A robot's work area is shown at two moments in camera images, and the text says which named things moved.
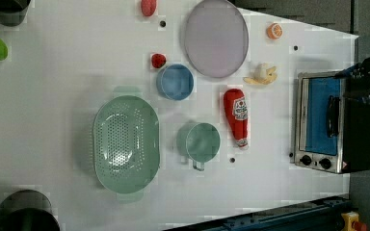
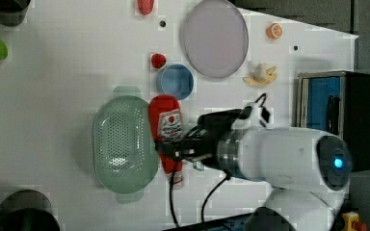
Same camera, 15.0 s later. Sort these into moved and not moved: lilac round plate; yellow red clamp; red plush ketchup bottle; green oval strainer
Moved: red plush ketchup bottle
Not moved: yellow red clamp; green oval strainer; lilac round plate
